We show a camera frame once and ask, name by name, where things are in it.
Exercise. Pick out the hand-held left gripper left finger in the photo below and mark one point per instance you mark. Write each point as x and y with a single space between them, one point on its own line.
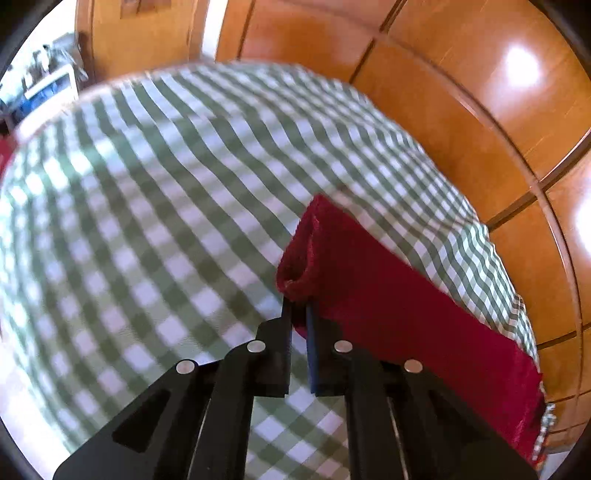
276 360

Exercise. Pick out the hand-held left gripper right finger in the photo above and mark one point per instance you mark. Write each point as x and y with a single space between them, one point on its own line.
314 360

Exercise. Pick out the red cloth garment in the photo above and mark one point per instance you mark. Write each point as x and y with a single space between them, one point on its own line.
392 314

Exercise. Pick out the green white checked bedsheet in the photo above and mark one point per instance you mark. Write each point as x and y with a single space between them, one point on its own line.
138 207

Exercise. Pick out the wooden wardrobe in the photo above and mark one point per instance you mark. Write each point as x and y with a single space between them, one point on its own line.
461 115

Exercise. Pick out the dark red fabric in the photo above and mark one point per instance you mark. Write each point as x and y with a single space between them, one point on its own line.
5 154

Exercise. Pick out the wooden door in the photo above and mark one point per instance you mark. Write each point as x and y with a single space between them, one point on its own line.
147 37

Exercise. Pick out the white and blue box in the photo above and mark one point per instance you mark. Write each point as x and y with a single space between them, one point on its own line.
51 84

